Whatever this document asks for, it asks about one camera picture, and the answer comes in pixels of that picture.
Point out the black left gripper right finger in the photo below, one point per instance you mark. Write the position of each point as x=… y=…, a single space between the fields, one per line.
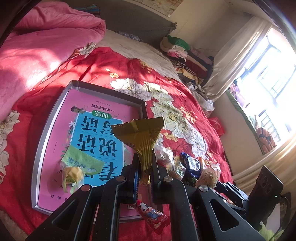
x=161 y=190

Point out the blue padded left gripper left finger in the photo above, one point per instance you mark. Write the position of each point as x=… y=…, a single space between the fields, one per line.
x=134 y=177

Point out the clear round cookie packet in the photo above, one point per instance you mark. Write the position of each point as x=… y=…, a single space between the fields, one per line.
x=164 y=156

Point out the gold candy bar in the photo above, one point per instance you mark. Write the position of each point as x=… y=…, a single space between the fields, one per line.
x=141 y=135

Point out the red lollipop candy packet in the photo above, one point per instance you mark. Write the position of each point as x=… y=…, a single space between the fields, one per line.
x=155 y=219

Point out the clear meat floss cake packet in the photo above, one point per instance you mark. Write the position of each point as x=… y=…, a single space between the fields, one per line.
x=209 y=176

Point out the green white snack packet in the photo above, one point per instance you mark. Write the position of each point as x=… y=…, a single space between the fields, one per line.
x=75 y=165

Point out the clear small pastry packet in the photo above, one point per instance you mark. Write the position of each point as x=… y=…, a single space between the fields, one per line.
x=176 y=170

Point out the dark green snack packet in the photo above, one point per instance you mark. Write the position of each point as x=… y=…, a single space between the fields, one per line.
x=189 y=180

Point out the dark blue Oreo packet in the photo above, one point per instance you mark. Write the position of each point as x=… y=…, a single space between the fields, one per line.
x=192 y=165

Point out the orange cracker packet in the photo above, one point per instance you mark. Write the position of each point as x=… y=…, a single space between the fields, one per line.
x=204 y=164

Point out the orange patterned cushion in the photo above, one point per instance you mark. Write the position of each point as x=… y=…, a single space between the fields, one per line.
x=266 y=140

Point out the red floral bedspread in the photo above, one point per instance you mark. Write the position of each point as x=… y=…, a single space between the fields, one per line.
x=186 y=129

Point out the pink children's book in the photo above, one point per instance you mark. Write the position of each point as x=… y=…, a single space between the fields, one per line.
x=92 y=129

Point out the red envelope packet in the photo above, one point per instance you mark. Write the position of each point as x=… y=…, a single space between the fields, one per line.
x=217 y=125

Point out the white plastic bag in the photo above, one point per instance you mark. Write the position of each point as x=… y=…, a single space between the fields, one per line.
x=204 y=101

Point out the stack of folded clothes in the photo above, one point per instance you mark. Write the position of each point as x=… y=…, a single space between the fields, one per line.
x=190 y=63

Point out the cream curtain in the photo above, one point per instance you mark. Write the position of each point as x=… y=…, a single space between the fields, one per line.
x=232 y=57

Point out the grey padded headboard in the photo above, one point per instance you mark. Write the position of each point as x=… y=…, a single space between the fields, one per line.
x=126 y=18

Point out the pink quilt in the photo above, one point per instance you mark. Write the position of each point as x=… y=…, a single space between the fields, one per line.
x=45 y=38

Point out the wall painting panels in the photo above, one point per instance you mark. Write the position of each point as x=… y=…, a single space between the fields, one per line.
x=165 y=7

